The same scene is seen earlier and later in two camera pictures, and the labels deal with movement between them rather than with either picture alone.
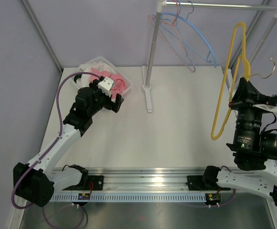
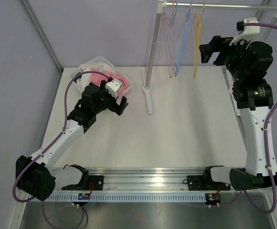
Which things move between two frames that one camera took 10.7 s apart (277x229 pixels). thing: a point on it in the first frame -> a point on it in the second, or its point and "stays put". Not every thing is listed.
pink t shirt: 120,83 stays put
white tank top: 86,79 stays put
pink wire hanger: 174,25 -> 167,29
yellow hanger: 244,59 -> 197,33
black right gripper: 246,95 -> 207,50
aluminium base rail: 137,184 stays put
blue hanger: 206,60 -> 175,70
